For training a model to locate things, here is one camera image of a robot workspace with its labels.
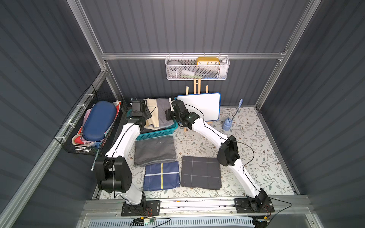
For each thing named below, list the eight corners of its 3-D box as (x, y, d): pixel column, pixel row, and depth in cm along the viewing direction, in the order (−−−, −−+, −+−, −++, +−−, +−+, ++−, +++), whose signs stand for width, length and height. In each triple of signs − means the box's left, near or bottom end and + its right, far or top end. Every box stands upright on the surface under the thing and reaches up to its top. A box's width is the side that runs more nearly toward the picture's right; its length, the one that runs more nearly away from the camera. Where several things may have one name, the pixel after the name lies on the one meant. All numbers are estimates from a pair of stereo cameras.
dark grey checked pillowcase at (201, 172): (180, 189, 81) (180, 188, 79) (181, 157, 94) (181, 156, 92) (222, 189, 81) (223, 188, 79) (217, 157, 94) (218, 156, 92)
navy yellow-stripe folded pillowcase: (144, 191, 81) (143, 190, 79) (146, 165, 90) (145, 164, 89) (180, 187, 82) (180, 186, 81) (178, 162, 92) (178, 161, 90)
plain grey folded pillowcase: (134, 167, 90) (133, 165, 87) (136, 142, 101) (135, 140, 99) (177, 160, 92) (176, 158, 90) (174, 137, 104) (173, 135, 101)
